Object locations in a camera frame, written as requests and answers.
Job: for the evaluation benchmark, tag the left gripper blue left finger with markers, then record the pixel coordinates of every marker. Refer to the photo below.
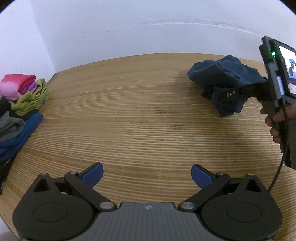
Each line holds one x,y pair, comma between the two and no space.
82,184

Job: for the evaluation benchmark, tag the pink folded garment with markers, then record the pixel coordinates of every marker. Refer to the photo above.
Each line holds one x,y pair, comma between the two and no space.
13,84

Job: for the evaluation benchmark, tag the dark blue pants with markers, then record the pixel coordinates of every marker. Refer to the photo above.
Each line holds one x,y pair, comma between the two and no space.
227,83

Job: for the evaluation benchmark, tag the green folded garment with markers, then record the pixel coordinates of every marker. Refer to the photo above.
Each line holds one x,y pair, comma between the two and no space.
29,101

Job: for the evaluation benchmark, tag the royal blue folded garment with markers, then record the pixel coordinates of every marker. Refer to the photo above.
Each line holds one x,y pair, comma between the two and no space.
11,147

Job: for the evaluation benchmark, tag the grey folded garment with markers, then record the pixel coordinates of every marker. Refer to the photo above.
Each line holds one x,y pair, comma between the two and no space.
10,127

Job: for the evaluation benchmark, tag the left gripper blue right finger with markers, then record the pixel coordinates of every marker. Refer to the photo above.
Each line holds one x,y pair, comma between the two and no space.
211,186

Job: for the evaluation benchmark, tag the person's right hand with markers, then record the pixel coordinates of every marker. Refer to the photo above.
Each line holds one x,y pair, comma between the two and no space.
278,118

